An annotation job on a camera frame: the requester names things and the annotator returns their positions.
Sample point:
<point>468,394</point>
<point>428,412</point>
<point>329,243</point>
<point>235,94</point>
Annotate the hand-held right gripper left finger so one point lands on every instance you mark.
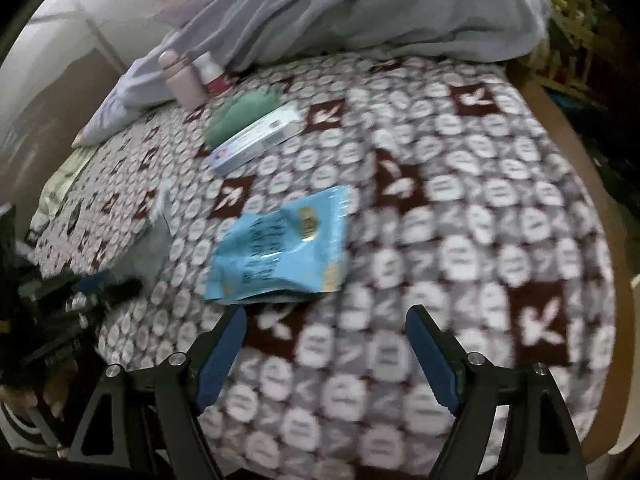
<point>220,362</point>

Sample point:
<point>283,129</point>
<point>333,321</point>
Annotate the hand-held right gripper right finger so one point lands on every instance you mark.
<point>430,362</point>

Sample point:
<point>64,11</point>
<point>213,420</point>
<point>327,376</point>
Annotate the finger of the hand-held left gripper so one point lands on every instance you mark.
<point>117,289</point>

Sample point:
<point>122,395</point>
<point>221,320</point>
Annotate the grey plastic bag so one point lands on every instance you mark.
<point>155,245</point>

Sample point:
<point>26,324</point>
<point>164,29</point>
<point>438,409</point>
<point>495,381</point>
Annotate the light blue snack packet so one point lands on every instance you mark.
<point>280,255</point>

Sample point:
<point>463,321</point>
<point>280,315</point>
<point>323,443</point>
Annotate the person's left hand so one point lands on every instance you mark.
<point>55,395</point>

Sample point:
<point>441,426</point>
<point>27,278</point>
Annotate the green striped cloth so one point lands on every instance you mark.
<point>62,185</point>

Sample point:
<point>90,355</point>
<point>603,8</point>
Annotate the brown white printed blanket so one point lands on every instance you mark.
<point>450,210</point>

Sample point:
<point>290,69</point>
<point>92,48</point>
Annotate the long white carton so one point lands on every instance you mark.
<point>255,142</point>

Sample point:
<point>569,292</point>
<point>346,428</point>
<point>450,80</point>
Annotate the pink bottle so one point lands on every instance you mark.
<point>182,85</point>

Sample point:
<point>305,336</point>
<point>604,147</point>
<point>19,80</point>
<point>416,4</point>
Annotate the white bottle red base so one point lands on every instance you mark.
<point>210,70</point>

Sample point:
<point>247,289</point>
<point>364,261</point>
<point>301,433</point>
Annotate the wooden slatted crib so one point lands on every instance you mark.
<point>570,35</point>

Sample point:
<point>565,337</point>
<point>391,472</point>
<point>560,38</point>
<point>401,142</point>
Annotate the grey duvet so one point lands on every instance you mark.
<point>350,10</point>

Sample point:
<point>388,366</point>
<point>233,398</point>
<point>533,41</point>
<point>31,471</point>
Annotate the wooden bed frame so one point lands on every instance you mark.
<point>590,170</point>

